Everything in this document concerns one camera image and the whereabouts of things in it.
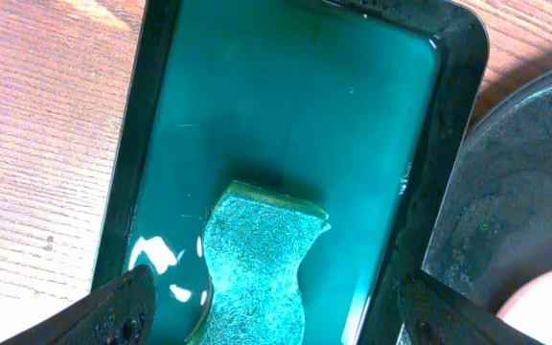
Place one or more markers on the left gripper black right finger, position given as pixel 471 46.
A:
pixel 435 314

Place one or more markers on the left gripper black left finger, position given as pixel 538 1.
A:
pixel 120 312

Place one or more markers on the white plate with green stain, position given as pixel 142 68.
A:
pixel 529 309

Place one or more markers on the green sponge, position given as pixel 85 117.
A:
pixel 257 268

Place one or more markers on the round black tray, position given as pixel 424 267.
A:
pixel 494 230

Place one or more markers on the rectangular dark green tray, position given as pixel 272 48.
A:
pixel 253 126

